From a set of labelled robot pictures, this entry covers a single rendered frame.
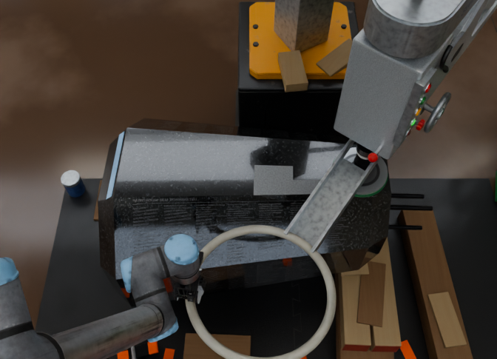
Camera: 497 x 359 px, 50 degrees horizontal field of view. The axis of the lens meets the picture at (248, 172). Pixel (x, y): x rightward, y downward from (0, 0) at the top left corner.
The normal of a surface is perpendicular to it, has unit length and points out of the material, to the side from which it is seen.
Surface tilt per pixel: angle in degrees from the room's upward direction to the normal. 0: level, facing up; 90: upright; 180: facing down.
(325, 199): 15
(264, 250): 45
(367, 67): 90
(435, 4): 0
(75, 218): 0
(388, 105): 90
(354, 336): 0
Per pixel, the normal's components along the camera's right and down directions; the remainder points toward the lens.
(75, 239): 0.00, -0.54
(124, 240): 0.01, 0.22
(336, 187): -0.16, -0.34
